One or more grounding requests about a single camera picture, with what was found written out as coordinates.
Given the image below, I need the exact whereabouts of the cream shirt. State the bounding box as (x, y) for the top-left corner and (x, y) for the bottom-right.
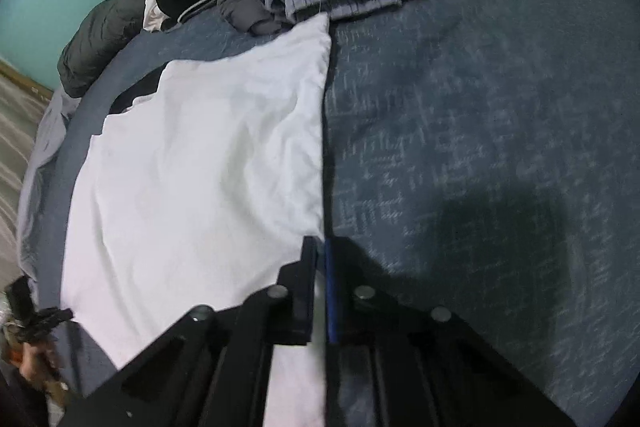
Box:
(142, 0), (173, 32)

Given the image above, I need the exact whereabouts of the person's left hand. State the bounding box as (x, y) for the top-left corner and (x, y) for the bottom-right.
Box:
(20, 339), (61, 388)

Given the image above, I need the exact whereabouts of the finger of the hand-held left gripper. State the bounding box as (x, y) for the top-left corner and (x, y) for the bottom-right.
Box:
(37, 307), (75, 333)

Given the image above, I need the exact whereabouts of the bed with blue sheet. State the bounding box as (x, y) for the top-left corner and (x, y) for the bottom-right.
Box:
(45, 0), (640, 427)

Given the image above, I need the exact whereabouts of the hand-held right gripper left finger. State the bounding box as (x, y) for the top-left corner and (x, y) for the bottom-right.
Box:
(65, 236), (321, 427)

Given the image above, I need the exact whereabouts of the dark grey duvet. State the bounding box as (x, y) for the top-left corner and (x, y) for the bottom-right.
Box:
(56, 0), (186, 98)

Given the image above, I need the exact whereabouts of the light grey blanket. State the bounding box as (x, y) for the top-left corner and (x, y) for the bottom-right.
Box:
(15, 87), (81, 278)

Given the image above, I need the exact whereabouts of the white polo shirt black trim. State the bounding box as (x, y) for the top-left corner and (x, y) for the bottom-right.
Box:
(60, 12), (333, 427)

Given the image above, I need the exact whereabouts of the wooden strip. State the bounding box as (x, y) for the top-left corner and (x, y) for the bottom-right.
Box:
(0, 59), (53, 100)

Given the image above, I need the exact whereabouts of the dark grey garment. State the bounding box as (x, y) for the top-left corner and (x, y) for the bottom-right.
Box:
(217, 0), (291, 35)

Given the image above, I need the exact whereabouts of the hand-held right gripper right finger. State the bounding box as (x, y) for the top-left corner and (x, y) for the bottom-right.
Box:
(324, 237), (576, 427)

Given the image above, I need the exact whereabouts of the person's left forearm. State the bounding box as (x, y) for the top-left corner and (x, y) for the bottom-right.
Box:
(0, 372), (51, 427)

